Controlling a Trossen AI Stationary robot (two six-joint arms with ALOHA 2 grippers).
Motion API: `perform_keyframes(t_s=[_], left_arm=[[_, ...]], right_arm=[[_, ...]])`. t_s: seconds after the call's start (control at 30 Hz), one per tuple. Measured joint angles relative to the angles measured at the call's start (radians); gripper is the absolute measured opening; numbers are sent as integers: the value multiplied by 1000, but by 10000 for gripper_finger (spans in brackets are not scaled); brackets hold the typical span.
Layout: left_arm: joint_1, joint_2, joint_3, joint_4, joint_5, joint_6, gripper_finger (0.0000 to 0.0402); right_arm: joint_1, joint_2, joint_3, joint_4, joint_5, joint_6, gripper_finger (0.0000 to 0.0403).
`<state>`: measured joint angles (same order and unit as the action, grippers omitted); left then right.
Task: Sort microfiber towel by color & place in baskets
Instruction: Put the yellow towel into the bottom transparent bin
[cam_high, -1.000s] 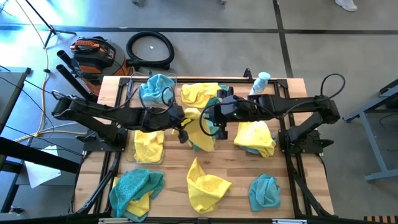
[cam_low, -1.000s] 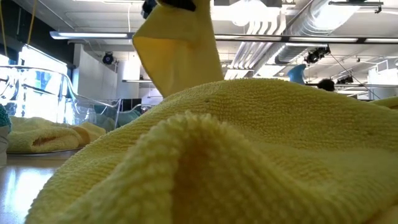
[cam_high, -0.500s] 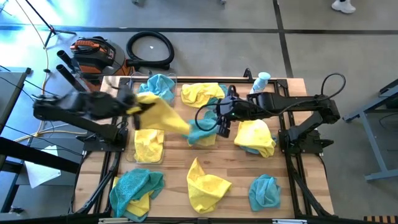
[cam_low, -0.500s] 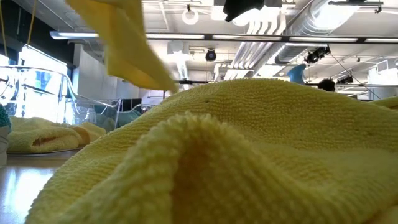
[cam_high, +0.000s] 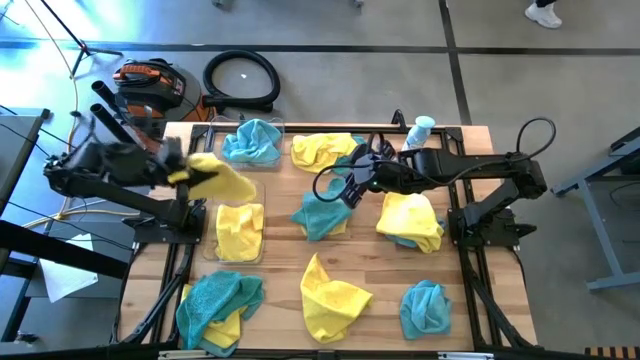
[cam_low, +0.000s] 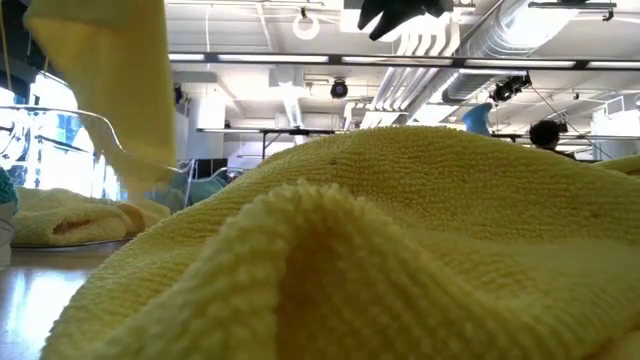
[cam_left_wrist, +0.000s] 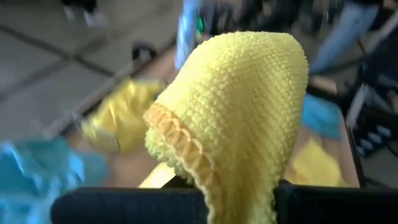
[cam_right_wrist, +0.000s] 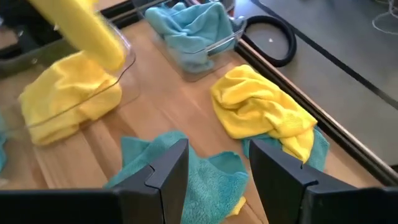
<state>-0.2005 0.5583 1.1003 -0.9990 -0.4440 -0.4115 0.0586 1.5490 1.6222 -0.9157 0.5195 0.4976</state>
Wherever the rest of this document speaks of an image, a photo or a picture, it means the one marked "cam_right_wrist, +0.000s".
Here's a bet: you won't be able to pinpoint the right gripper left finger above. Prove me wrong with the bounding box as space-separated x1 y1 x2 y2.
0 139 190 224

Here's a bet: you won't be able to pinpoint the yellow microfiber towel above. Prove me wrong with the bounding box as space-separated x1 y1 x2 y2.
226 196 247 218
18 51 123 146
210 64 318 164
27 0 127 72

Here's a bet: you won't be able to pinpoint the clear plastic basket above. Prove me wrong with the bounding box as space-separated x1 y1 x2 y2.
133 0 248 83
0 9 137 139

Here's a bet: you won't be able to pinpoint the blue microfiber towel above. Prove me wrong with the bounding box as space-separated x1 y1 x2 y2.
241 126 330 172
0 114 7 172
144 1 246 74
104 130 249 224

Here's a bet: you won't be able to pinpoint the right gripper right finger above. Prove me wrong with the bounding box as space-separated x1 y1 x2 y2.
248 139 398 224

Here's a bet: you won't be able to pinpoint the black vacuum hose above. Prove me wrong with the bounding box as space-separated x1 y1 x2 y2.
241 14 298 68

